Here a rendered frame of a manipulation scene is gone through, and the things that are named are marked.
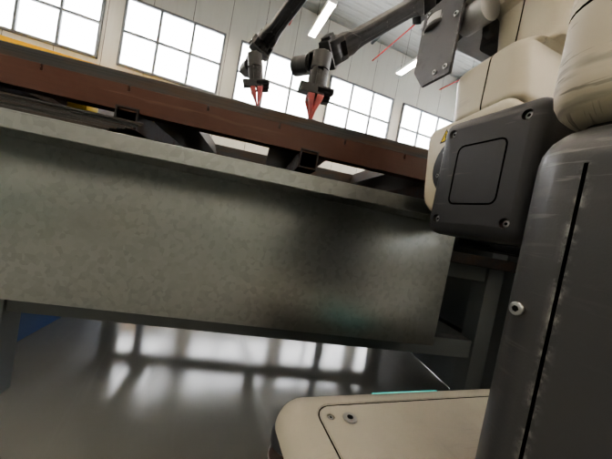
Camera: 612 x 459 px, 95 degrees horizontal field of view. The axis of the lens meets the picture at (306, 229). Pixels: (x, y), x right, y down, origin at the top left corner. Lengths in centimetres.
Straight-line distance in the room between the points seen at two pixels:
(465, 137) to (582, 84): 16
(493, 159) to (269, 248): 51
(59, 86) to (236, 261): 56
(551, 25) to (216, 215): 68
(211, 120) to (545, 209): 69
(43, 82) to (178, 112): 29
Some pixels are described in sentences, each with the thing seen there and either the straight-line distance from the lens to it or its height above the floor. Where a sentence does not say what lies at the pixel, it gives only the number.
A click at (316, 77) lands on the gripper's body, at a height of 100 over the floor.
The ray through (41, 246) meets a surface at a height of 43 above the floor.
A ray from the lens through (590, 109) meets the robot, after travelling 26.
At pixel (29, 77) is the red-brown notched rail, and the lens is 94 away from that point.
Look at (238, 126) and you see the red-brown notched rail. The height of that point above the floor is 79.
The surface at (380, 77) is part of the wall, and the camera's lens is 1176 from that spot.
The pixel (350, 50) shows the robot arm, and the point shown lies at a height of 113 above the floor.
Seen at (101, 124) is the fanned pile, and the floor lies 70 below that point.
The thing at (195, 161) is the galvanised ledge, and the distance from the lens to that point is 56.
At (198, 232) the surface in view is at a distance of 72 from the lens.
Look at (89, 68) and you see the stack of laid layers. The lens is 94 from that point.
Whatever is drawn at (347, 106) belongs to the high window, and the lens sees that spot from 1074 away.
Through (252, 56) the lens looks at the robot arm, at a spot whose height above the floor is 116.
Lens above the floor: 59
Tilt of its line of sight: 2 degrees down
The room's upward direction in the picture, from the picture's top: 11 degrees clockwise
